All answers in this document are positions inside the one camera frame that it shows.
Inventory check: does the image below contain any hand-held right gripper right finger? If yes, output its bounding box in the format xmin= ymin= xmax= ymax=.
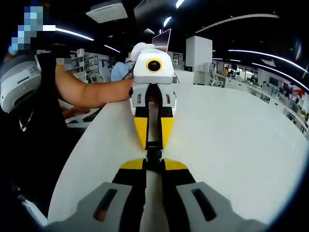
xmin=161 ymin=158 xmax=268 ymax=232

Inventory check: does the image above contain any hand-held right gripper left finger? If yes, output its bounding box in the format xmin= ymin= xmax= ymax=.
xmin=44 ymin=157 xmax=148 ymax=232

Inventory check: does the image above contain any black plastic buckle socket part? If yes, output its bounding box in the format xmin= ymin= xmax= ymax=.
xmin=144 ymin=150 xmax=164 ymax=171

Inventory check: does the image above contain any tilted computer monitor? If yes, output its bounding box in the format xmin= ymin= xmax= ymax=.
xmin=151 ymin=28 xmax=172 ymax=53

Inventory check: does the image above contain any white storage shelf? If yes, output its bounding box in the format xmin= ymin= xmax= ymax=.
xmin=71 ymin=49 xmax=110 ymax=84

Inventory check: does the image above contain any white square pillar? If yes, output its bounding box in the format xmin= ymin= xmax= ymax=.
xmin=185 ymin=35 xmax=213 ymax=73

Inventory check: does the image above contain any white office chair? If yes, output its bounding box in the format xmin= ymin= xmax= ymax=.
xmin=208 ymin=69 xmax=225 ymax=88

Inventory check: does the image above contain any white ceiling air conditioner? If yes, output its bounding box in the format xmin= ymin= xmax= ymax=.
xmin=85 ymin=1 xmax=128 ymax=24

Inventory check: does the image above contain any row of white office desks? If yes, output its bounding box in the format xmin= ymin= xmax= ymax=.
xmin=246 ymin=81 xmax=309 ymax=131

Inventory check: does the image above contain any person's black clothing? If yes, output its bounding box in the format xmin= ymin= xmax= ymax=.
xmin=0 ymin=49 xmax=82 ymax=218

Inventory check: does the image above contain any white chest-worn device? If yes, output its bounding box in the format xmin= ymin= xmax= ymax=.
xmin=0 ymin=60 xmax=43 ymax=114

